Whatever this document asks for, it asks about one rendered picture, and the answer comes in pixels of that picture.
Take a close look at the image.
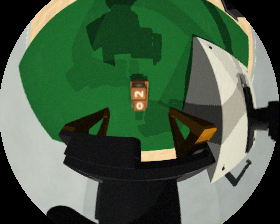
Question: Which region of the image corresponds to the orange-brown cube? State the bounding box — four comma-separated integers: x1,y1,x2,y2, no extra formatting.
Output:
132,84,146,100
133,99,146,111

